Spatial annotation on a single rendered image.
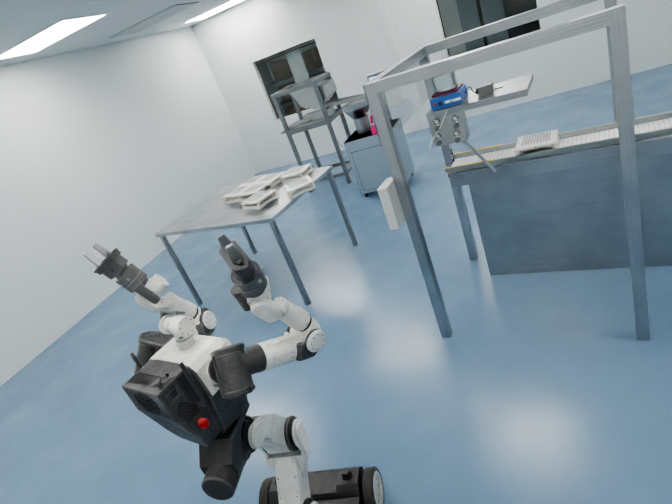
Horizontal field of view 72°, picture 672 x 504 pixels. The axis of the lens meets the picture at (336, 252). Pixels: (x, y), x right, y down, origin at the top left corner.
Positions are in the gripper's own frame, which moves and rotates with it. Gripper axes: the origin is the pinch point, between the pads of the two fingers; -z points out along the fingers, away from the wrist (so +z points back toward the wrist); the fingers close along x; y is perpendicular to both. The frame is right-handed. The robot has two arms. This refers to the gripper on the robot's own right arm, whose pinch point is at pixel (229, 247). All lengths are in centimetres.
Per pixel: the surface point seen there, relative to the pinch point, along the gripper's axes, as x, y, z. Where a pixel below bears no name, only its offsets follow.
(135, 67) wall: 674, 72, 191
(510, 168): 61, 182, 132
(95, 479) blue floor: 108, -147, 199
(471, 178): 79, 167, 140
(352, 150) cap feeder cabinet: 323, 211, 267
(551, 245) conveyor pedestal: 27, 187, 187
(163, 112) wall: 653, 71, 263
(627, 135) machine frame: -11, 170, 65
